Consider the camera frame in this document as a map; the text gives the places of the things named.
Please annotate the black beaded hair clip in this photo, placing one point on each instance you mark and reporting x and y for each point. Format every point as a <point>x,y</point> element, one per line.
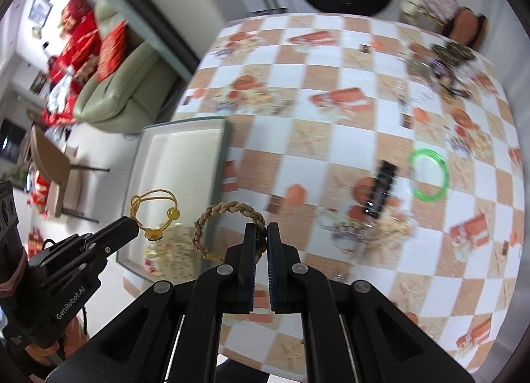
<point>381,188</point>

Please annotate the olive green leather sofa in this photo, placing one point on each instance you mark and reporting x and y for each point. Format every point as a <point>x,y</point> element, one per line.
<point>124,89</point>

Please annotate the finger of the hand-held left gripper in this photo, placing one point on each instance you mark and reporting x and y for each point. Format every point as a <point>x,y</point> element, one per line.
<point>120,232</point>

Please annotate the person's left hand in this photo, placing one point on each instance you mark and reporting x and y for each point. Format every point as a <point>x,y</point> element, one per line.
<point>73,335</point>

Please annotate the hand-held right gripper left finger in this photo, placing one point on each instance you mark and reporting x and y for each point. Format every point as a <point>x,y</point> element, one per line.
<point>250,271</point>

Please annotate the dark brown chair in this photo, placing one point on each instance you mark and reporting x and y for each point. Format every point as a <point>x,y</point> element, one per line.
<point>466,23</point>

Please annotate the grey-green shallow tray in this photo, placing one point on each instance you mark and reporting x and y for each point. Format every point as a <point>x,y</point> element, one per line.
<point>182,168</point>

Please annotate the pile of red bedding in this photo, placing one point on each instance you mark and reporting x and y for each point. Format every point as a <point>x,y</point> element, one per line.
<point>66,60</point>

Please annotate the red gold-patterned cushion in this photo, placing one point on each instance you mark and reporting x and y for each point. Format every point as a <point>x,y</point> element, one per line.
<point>111,50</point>

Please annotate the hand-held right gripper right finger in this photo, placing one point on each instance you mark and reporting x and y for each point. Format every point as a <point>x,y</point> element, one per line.
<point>272,271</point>

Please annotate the green plastic bangle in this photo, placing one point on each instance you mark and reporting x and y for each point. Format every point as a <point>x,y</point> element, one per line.
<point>445,172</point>

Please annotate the pile of assorted jewelry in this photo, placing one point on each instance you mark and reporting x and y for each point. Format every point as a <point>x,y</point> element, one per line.
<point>447,60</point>

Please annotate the red white-lettered cushion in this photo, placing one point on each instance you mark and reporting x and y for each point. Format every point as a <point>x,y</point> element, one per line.
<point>78,14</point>

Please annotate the beige chair with black legs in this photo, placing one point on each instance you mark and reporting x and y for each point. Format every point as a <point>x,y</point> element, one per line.
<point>49,168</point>

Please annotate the checked printed tablecloth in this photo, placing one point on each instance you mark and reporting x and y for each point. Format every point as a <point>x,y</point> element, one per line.
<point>310,139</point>

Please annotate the pile of light clothes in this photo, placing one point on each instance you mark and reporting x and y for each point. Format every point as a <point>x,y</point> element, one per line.
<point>430,2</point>

